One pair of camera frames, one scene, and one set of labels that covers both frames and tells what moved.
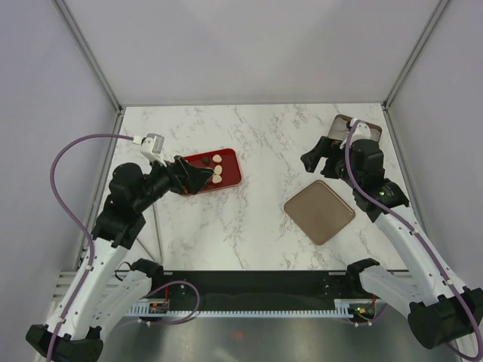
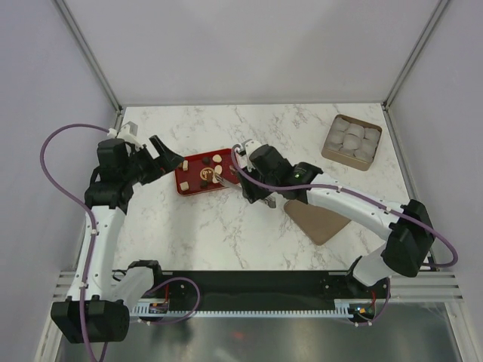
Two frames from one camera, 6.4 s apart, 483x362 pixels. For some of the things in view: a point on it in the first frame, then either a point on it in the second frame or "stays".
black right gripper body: x=336 y=166 -> x=250 y=172
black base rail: x=257 y=287 stays
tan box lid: x=320 y=212 stays
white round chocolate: x=216 y=158 stays
